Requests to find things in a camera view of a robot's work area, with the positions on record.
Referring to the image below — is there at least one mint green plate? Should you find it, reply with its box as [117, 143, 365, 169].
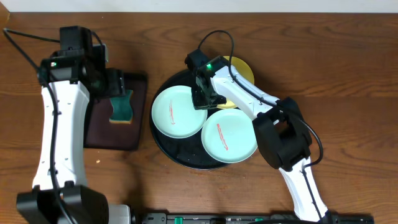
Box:
[201, 109, 257, 164]
[151, 85, 208, 139]

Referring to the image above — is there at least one green and yellow sponge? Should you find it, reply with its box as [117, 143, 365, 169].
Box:
[109, 90, 133, 124]

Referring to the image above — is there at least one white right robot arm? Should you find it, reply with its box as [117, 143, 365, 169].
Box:
[185, 49, 329, 223]

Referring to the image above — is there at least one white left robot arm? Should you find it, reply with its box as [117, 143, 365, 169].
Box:
[16, 26, 133, 223]

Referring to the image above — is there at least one round black tray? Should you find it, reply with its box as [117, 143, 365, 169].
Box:
[150, 70, 228, 170]

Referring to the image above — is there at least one black rectangular tray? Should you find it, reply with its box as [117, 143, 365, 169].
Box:
[83, 73, 147, 151]

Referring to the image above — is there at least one yellow plate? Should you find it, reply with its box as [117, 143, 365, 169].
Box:
[217, 57, 254, 109]

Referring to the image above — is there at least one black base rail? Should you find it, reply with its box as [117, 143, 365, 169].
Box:
[141, 213, 375, 224]

